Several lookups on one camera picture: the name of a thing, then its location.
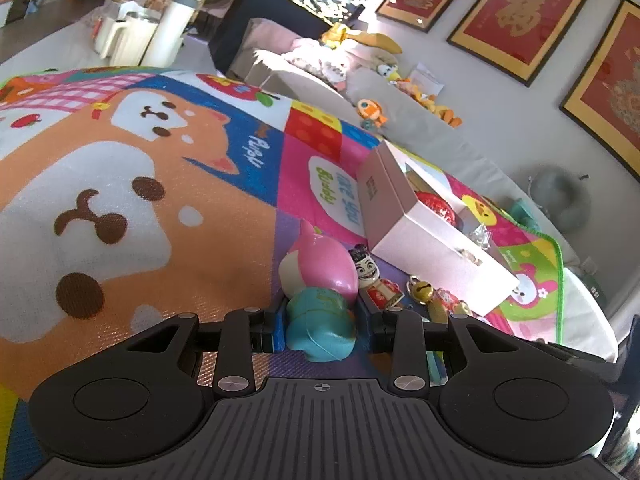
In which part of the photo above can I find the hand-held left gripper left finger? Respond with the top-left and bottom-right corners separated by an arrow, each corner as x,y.
125,307 -> 287,396

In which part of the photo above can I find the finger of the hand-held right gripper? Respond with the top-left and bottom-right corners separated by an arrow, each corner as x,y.
535,341 -> 626,383

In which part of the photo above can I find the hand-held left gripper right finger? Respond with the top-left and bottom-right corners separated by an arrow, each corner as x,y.
358,300 -> 543,394

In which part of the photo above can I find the teal squishy toy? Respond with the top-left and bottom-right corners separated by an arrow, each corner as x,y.
285,287 -> 358,363

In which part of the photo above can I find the pink cardboard box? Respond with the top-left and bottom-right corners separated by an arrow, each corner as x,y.
356,140 -> 521,317

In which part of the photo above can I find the small figurine toy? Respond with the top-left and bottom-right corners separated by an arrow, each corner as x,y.
349,244 -> 404,311

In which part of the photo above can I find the gold bell charm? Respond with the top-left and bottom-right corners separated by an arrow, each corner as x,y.
409,275 -> 435,306

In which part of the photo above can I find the pink squishy toy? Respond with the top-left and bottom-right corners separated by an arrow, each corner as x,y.
278,220 -> 360,306

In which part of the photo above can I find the red gold charm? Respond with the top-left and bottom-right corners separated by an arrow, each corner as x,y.
430,287 -> 473,323

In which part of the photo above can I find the red round item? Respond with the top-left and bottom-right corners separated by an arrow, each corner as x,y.
415,191 -> 456,223

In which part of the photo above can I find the teal cloth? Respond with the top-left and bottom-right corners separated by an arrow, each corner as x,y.
510,199 -> 543,233

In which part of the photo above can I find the grey neck pillow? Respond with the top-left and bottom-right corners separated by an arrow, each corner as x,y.
530,165 -> 593,231

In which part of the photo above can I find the colourful cartoon play mat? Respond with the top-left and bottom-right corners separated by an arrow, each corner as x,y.
0,66 -> 566,480

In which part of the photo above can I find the orange fish plush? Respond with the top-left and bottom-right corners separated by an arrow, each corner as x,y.
356,99 -> 388,128

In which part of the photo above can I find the orange yellow plush pile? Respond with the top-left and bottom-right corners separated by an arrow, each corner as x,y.
397,77 -> 463,128

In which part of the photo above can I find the pink floral cloth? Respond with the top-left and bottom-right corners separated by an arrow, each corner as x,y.
282,37 -> 353,92

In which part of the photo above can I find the black tank cabinet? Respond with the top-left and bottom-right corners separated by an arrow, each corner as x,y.
207,0 -> 331,81

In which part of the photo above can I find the white thermos bottle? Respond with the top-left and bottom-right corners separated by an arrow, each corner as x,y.
141,0 -> 203,67

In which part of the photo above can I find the white container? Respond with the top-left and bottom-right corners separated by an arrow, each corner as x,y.
117,10 -> 162,67

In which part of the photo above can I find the white low table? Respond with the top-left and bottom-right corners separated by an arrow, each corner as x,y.
0,0 -> 226,81

